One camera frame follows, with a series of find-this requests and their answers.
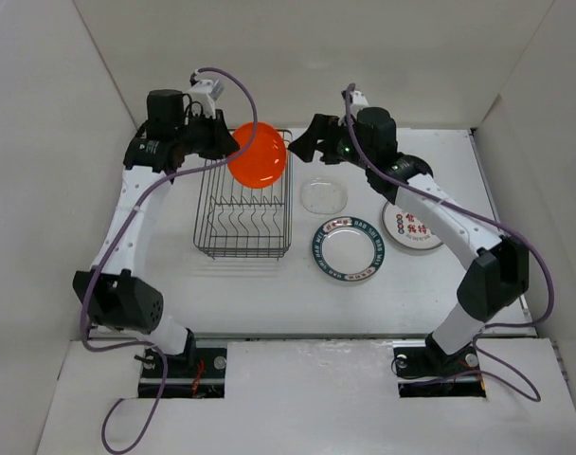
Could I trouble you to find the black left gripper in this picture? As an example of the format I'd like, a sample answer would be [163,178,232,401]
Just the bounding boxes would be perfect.
[175,107,240,161]

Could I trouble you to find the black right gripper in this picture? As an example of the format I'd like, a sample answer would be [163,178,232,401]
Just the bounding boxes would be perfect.
[288,113,374,171]

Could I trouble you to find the orange plastic plate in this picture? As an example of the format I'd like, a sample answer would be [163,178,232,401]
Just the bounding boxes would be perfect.
[228,122,287,190]

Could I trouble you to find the clear glass plate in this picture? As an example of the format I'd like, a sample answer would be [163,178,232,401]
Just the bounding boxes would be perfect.
[299,177,348,215]

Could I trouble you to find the white plate green lettered rim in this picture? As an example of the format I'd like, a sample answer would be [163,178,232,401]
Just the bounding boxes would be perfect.
[311,216,386,282]

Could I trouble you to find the white plate red characters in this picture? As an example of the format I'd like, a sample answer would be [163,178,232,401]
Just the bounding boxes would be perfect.
[382,202,443,251]

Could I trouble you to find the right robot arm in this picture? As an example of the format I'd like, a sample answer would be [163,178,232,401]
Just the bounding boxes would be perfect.
[288,107,530,377]

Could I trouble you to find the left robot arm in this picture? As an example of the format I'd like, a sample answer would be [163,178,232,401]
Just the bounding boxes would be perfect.
[72,80,239,376]

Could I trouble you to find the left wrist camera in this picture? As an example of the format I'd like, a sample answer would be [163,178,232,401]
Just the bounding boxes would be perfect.
[188,79,224,118]

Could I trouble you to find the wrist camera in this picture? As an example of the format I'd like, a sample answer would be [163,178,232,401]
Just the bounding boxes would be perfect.
[188,79,224,118]
[350,90,369,118]

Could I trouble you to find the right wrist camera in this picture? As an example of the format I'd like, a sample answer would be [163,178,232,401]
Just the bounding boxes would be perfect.
[350,90,369,118]

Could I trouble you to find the grey wire dish rack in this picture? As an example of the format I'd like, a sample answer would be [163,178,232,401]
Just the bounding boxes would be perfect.
[193,157,293,259]

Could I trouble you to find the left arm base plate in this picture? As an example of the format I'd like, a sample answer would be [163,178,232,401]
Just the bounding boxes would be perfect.
[135,346,227,399]

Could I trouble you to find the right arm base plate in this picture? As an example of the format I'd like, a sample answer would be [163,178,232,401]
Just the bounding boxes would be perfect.
[391,343,486,398]

